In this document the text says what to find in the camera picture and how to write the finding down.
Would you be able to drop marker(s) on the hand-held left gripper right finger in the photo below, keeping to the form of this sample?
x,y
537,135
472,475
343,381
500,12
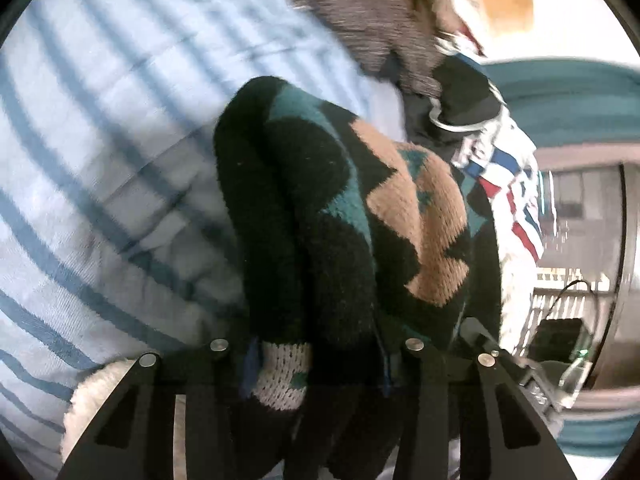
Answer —
x,y
425,385

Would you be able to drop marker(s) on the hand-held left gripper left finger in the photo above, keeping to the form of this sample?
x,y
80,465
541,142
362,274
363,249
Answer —
x,y
200,375

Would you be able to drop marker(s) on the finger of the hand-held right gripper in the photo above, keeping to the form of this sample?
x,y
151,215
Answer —
x,y
475,329

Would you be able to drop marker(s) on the black patterned knit sweater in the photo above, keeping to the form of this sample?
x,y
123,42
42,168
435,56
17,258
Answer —
x,y
310,200

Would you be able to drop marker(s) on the white slatted rack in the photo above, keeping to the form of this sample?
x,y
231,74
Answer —
x,y
565,300

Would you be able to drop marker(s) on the teal cloth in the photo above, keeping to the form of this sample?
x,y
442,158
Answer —
x,y
575,105
595,430

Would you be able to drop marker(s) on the white fluffy blanket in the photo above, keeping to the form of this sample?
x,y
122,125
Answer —
x,y
90,395

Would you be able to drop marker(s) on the white patterned shirt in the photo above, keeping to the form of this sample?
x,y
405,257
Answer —
x,y
515,200

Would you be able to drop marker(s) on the light blue striped shirt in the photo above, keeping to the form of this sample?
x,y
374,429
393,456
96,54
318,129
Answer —
x,y
100,160

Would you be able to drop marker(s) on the brown striped garment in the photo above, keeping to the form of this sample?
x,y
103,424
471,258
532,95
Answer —
x,y
360,20

